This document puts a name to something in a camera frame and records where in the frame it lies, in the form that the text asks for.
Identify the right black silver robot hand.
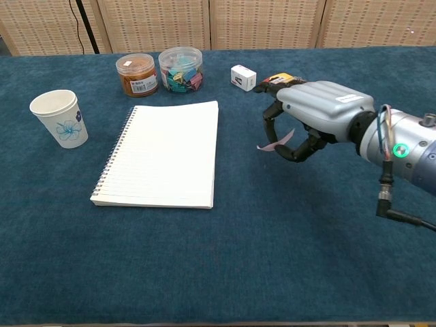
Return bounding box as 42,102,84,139
253,78,376,163

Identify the small pink paper strip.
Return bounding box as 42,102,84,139
256,128,295,153

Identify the razor in yellow blister pack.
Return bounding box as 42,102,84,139
260,72,307,86

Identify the small white cardboard box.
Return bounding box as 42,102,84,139
230,64,258,92

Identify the bamboo folding screen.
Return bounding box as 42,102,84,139
0,0,436,57

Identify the blue table mat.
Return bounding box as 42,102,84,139
0,46,436,325

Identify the clear jar of binder clips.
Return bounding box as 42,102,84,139
158,46,204,94

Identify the white spiral notebook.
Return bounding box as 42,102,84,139
89,100,219,211

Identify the clear jar of rubber bands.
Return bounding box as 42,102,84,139
115,53,159,98

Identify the black tripod stand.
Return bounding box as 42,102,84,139
75,0,101,55

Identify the white paper cup blue flower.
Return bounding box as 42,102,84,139
29,89,89,150

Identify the black right arm connector cable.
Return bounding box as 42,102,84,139
375,159,436,233

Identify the thin black hanging cable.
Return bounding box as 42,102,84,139
68,0,86,55

